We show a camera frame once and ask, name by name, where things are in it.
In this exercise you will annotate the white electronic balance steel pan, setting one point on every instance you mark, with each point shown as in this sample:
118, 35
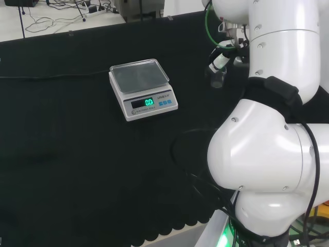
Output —
144, 103

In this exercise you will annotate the clear cloth clip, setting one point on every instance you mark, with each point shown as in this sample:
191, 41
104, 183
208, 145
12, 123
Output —
170, 18
71, 33

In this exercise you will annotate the white power strip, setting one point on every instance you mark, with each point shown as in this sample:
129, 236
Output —
95, 11

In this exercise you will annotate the silver USB plug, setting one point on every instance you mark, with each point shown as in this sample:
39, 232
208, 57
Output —
296, 242

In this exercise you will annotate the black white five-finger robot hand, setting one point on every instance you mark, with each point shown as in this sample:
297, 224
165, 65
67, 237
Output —
240, 55

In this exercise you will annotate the black tripod leg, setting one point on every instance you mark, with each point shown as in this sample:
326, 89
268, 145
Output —
81, 11

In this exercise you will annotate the small clear glass beaker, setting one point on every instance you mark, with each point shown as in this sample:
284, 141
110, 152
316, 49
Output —
218, 80

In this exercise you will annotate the black box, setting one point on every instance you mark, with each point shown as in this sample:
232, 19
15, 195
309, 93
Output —
21, 2

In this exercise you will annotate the grey equipment box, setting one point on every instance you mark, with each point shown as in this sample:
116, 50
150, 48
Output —
140, 10

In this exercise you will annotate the dark thin pole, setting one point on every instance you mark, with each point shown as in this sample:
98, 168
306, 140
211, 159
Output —
21, 21

